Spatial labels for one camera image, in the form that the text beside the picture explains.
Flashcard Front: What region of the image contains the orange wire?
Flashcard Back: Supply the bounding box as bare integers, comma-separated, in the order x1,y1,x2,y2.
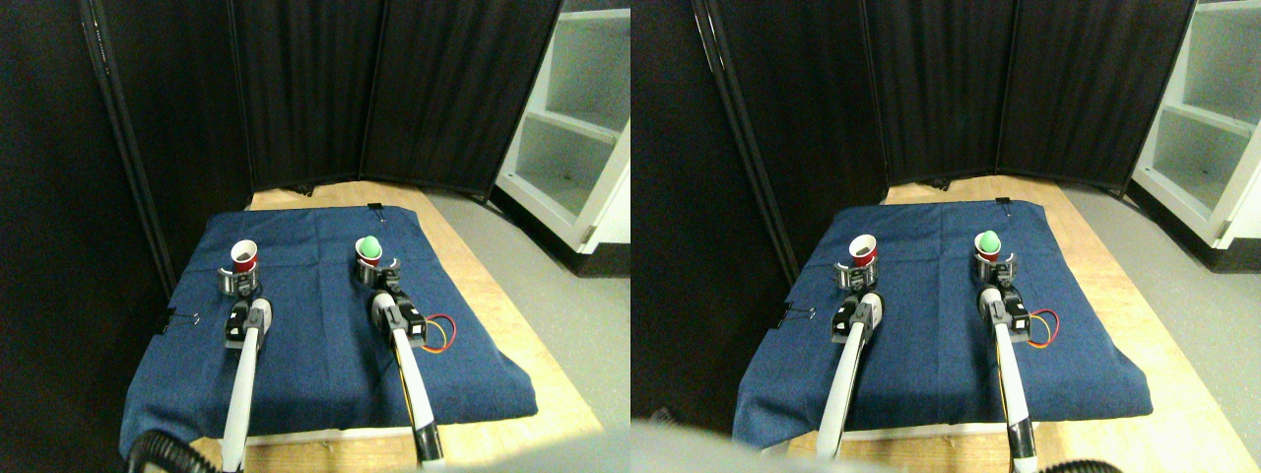
422,314,457,355
1027,309,1060,349

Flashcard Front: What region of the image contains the white shelf unit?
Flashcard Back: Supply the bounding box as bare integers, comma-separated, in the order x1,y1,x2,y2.
496,8,631,254
1131,0,1261,249

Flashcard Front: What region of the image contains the black curtain stand pole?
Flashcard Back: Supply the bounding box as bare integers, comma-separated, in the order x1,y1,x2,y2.
79,0,178,297
690,0,800,284

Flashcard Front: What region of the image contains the black ribbed hose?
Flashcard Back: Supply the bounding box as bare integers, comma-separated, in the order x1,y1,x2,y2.
126,431,214,473

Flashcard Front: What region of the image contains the dark blue cloth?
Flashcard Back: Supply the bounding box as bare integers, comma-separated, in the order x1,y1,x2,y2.
118,201,539,464
731,197,1154,450

